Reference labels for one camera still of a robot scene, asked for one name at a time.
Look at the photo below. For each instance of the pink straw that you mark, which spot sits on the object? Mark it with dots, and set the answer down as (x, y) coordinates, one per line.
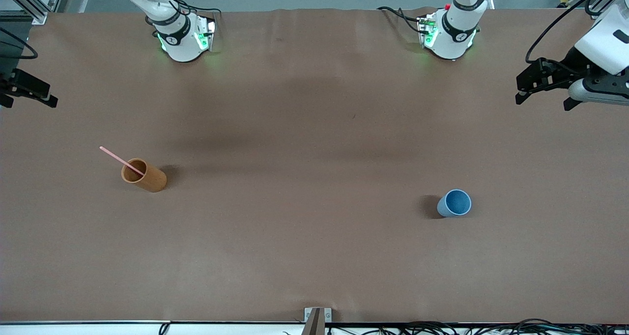
(115, 156)

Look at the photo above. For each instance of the silver metal bracket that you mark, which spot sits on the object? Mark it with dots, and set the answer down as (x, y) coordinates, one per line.
(328, 315)

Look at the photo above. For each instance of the aluminium frame profile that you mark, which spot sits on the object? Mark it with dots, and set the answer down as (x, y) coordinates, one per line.
(35, 13)
(594, 10)

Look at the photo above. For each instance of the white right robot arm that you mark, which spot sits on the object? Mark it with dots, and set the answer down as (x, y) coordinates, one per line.
(180, 45)

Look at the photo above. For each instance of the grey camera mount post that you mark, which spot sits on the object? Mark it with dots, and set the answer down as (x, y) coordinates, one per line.
(314, 324)

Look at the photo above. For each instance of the brown table cover sheet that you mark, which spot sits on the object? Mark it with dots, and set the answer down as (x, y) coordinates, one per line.
(295, 251)

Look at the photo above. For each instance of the blue cup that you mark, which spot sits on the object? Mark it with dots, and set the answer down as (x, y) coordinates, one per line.
(454, 203)

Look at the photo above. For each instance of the brown cylindrical cup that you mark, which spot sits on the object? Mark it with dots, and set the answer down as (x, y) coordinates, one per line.
(153, 181)

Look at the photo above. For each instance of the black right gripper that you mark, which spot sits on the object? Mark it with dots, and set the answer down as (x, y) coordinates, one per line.
(11, 83)

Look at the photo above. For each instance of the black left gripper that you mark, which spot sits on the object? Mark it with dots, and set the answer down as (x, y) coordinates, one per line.
(570, 63)

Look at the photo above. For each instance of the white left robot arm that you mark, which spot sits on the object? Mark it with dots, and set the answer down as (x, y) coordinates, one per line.
(454, 36)

